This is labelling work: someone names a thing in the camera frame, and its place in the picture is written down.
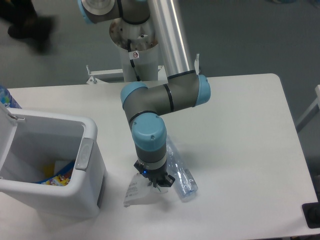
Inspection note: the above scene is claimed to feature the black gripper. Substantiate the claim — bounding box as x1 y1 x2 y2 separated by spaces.
133 160 175 188

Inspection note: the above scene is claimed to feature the white paper carton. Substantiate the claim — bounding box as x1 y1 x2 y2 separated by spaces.
123 173 168 208

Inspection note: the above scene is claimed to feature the clear crushed plastic bottle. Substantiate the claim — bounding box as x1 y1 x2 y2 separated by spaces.
166 135 199 202

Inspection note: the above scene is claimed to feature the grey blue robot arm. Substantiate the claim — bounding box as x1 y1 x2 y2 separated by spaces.
78 0 211 188

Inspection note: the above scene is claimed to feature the yellow trash piece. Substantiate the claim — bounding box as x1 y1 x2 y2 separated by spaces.
43 163 55 179

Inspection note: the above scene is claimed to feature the white plastic trash can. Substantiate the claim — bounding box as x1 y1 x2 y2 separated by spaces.
0 105 107 218

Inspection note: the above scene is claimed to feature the colourful snack wrapper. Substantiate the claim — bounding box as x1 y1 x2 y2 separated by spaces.
40 175 71 187

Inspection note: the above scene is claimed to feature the black device at table edge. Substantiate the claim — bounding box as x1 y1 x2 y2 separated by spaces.
302 202 320 229

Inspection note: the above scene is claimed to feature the blue patterned bottle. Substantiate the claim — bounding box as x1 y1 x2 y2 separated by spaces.
0 85 22 109

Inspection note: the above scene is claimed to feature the person's black shoe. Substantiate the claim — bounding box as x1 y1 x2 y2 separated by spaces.
7 16 57 54

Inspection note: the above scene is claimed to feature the white pedestal base frame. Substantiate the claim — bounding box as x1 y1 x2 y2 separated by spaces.
86 53 201 85

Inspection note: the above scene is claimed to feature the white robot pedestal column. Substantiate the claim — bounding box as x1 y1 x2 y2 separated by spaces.
109 18 159 82

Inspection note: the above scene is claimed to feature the black cable on pedestal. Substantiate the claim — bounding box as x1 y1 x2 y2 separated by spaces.
127 38 142 82

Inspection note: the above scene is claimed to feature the white frame at right edge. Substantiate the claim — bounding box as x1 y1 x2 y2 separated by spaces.
295 84 320 133

